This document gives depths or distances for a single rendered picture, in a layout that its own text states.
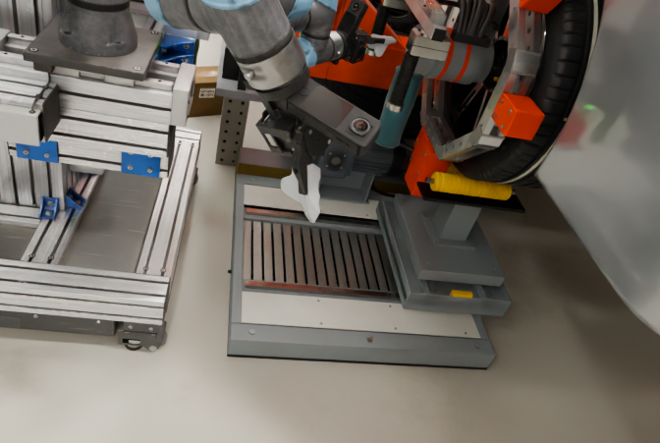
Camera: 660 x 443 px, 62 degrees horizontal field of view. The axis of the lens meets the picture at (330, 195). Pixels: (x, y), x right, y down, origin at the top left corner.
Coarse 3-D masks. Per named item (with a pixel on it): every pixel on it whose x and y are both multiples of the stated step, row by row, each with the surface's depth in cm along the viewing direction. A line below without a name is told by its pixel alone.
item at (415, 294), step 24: (384, 216) 204; (384, 240) 200; (408, 264) 185; (408, 288) 173; (432, 288) 174; (456, 288) 181; (480, 288) 181; (504, 288) 184; (456, 312) 180; (480, 312) 181; (504, 312) 183
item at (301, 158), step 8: (296, 144) 68; (304, 144) 68; (296, 152) 69; (304, 152) 69; (296, 160) 69; (304, 160) 69; (312, 160) 70; (296, 168) 69; (304, 168) 69; (296, 176) 70; (304, 176) 70; (304, 184) 70; (304, 192) 71
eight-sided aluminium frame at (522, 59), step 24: (456, 24) 169; (528, 24) 128; (528, 48) 127; (504, 72) 127; (528, 72) 125; (432, 120) 168; (480, 120) 136; (432, 144) 163; (456, 144) 148; (480, 144) 137
